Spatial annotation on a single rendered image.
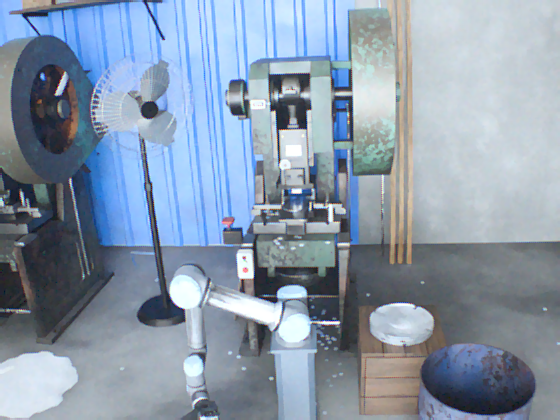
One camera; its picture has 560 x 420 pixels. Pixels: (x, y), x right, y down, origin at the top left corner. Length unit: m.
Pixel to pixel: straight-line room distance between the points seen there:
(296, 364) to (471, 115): 2.41
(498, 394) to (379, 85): 1.35
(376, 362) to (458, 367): 0.35
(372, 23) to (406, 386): 1.60
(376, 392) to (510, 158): 2.29
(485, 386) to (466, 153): 2.15
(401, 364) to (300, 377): 0.44
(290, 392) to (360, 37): 1.54
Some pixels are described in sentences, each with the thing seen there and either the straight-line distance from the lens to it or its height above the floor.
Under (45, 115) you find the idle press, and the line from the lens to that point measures 3.05.
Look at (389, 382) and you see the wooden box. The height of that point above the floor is 0.19.
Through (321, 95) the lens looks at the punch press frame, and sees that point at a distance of 2.53.
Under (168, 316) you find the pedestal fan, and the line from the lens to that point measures 3.30.
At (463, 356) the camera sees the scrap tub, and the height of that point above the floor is 0.42.
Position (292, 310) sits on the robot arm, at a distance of 1.98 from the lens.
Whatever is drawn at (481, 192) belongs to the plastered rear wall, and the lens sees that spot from 4.14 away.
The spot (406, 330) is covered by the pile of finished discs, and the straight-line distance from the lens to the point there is 2.39.
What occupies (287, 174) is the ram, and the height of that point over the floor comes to 0.95.
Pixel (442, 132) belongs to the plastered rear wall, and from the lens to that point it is 3.95.
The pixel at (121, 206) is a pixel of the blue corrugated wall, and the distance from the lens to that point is 4.32.
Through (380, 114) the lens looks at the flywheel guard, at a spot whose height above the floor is 1.29.
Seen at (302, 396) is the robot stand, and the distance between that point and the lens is 2.32.
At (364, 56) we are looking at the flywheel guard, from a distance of 2.29.
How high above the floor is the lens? 1.69
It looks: 20 degrees down
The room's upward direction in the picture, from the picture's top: 3 degrees counter-clockwise
